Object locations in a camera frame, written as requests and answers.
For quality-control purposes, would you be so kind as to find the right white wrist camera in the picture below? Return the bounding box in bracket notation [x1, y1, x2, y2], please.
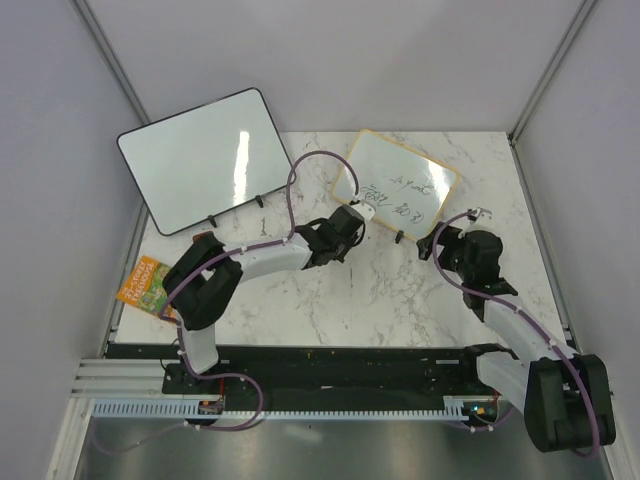
[467, 207, 493, 223]

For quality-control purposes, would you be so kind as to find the white slotted cable duct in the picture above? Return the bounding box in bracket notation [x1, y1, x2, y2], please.
[92, 398, 469, 422]

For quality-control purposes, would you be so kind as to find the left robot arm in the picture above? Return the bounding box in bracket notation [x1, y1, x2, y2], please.
[162, 201, 375, 393]

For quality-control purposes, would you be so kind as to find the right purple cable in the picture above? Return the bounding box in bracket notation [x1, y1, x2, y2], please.
[432, 211, 601, 459]

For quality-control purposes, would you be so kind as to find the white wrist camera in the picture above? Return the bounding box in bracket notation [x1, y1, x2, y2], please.
[467, 207, 493, 223]
[349, 200, 375, 222]

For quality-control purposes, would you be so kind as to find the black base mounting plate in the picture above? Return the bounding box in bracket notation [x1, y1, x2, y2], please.
[106, 344, 500, 409]

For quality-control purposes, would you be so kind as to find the large black-framed whiteboard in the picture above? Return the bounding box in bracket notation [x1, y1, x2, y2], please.
[117, 88, 291, 236]

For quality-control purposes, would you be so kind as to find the purple cable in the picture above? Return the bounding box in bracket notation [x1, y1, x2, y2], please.
[432, 211, 601, 459]
[92, 151, 362, 455]

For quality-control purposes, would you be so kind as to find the brown red cube block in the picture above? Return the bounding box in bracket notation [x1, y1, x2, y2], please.
[192, 231, 212, 243]

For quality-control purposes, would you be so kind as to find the small yellow-framed whiteboard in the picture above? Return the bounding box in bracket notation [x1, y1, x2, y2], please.
[331, 130, 460, 241]

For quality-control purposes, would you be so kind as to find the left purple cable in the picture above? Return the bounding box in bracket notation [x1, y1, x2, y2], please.
[92, 151, 362, 455]

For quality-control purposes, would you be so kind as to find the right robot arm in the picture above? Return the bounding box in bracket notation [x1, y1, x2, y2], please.
[416, 212, 617, 457]

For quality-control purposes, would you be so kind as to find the large whiteboard black stand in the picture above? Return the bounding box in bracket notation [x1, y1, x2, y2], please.
[206, 195, 265, 228]

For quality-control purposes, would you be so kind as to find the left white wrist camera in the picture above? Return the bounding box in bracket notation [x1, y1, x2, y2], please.
[349, 200, 375, 222]

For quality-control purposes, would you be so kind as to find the orange children's book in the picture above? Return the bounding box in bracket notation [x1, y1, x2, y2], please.
[116, 255, 170, 316]

